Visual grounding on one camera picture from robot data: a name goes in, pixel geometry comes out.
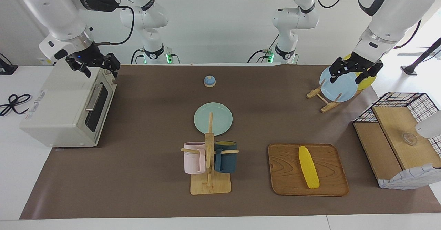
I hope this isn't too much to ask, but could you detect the white toaster oven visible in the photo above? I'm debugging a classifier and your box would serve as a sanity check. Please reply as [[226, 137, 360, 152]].
[[20, 59, 117, 148]]

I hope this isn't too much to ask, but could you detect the oven door with glass window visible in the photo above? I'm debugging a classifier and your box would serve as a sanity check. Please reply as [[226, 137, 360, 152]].
[[83, 76, 117, 134]]

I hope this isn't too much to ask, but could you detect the mint green plate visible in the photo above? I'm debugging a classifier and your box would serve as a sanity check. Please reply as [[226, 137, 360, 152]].
[[194, 102, 233, 136]]

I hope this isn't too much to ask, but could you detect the black clamp base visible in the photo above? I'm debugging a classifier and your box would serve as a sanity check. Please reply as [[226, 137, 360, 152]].
[[0, 53, 18, 75]]

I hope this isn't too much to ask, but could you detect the pink mug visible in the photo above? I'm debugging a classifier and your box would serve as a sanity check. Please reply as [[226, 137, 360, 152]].
[[183, 142, 207, 174]]

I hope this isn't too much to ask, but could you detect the wooden two-tier shelf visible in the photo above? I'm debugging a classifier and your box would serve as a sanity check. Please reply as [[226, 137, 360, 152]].
[[353, 106, 441, 182]]

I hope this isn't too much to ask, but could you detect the small clear glass dish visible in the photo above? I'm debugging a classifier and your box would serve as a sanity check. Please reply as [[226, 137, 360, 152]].
[[401, 132, 418, 146]]

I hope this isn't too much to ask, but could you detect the white rounded device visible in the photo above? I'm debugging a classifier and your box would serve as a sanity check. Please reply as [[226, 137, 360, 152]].
[[415, 110, 441, 139]]

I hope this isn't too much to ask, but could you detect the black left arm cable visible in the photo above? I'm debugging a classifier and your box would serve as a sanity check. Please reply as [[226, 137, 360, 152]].
[[312, 0, 422, 49]]

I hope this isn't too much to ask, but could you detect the wooden shelf unit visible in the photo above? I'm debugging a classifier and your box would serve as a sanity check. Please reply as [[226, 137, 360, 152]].
[[377, 163, 441, 190]]

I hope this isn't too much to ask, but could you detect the wooden plate rack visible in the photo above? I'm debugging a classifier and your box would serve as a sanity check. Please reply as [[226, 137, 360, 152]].
[[307, 80, 366, 113]]

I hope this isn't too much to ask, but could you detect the yellow plate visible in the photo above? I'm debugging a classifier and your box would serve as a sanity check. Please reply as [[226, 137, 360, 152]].
[[343, 53, 378, 91]]

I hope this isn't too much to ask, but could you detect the yellow corn cob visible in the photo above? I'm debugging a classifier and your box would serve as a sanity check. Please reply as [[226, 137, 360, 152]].
[[298, 146, 320, 189]]

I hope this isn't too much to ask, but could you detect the black wire grid basket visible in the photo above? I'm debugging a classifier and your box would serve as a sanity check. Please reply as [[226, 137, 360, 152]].
[[355, 92, 441, 154]]

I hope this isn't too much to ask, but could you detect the light blue plate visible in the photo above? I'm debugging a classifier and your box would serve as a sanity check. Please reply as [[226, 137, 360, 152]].
[[319, 66, 359, 102]]

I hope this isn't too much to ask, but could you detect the black looped cable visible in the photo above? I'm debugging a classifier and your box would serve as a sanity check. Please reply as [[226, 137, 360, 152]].
[[0, 94, 32, 117]]

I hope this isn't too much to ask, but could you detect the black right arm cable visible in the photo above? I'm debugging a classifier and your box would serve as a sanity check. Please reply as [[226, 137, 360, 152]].
[[93, 0, 135, 46]]

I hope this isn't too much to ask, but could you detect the black stand leg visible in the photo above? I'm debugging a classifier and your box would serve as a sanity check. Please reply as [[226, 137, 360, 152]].
[[401, 37, 441, 76]]

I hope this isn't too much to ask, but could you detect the dark teal mug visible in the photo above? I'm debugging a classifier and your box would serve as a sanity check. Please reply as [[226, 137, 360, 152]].
[[214, 141, 238, 174]]

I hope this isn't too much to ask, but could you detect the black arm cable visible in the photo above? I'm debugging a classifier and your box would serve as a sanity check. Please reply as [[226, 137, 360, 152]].
[[93, 0, 135, 46], [312, 0, 422, 49]]

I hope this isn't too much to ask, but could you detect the brown table mat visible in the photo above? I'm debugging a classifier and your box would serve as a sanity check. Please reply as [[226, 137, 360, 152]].
[[19, 64, 441, 220]]

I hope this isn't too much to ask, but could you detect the wooden mug rack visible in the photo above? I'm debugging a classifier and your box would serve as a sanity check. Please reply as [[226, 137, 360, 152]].
[[181, 112, 239, 195]]

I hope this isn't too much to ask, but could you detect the wooden serving tray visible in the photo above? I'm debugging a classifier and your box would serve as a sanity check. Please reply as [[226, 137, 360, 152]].
[[268, 144, 349, 197]]

